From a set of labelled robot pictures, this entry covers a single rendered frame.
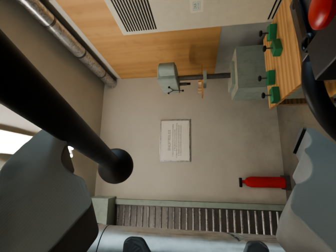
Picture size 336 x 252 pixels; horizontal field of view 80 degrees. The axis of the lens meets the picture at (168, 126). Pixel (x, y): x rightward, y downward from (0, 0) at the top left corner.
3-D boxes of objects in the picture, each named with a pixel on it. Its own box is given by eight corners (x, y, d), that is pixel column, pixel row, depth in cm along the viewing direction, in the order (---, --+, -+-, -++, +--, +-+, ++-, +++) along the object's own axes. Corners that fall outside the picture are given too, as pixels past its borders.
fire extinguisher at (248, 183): (284, 175, 272) (237, 174, 281) (290, 175, 254) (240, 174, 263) (285, 189, 268) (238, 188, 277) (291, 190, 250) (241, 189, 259)
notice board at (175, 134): (190, 119, 309) (160, 120, 316) (190, 119, 307) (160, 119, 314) (190, 161, 295) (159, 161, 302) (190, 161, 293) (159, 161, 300)
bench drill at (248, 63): (286, 64, 259) (164, 72, 283) (312, 34, 199) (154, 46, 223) (289, 100, 250) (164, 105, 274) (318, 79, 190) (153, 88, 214)
